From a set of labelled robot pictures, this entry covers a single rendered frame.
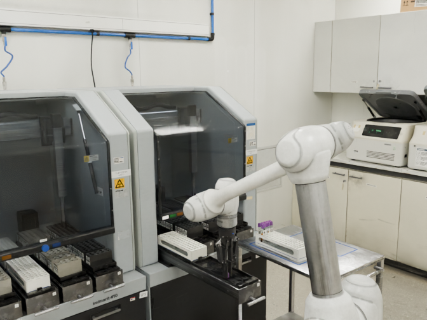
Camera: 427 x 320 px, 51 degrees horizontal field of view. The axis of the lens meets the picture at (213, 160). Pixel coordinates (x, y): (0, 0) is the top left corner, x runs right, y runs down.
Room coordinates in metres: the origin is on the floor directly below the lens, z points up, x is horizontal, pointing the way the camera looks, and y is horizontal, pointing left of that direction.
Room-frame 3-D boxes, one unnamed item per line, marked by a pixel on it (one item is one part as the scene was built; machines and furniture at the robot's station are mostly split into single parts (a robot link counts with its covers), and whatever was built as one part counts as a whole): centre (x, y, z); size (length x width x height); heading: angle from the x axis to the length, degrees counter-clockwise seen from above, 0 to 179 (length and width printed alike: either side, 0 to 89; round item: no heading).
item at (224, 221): (1.89, -0.06, 1.07); 0.09 x 0.09 x 0.06
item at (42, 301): (1.99, 0.92, 0.78); 0.73 x 0.14 x 0.09; 40
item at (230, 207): (1.88, -0.05, 1.18); 0.13 x 0.11 x 0.16; 138
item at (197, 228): (2.36, 0.11, 0.85); 0.12 x 0.02 x 0.06; 130
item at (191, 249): (2.19, 0.17, 0.83); 0.30 x 0.10 x 0.06; 40
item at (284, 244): (2.15, -0.34, 0.85); 0.30 x 0.10 x 0.06; 38
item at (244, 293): (2.05, 0.05, 0.78); 0.73 x 0.14 x 0.09; 40
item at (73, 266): (1.90, 0.65, 0.85); 0.12 x 0.02 x 0.06; 131
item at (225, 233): (1.89, -0.06, 1.00); 0.08 x 0.07 x 0.09; 130
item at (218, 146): (2.59, 0.20, 1.28); 0.61 x 0.51 x 0.63; 130
